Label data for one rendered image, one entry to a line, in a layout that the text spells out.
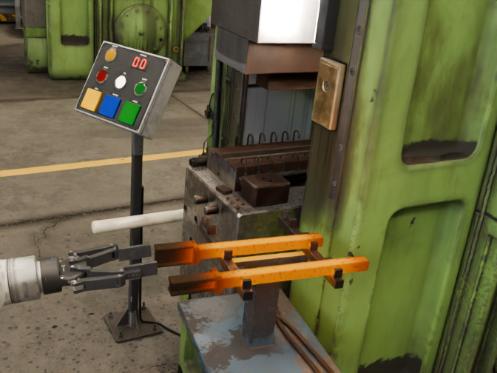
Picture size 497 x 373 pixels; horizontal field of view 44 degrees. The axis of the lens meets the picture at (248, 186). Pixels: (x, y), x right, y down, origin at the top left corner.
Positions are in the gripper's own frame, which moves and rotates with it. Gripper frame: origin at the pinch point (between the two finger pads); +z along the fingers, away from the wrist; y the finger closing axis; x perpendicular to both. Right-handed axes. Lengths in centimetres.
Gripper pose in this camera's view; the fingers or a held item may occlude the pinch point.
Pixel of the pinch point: (140, 260)
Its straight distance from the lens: 135.0
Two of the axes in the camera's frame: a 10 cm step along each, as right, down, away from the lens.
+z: 9.5, -1.3, 2.9
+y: 3.1, 4.0, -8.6
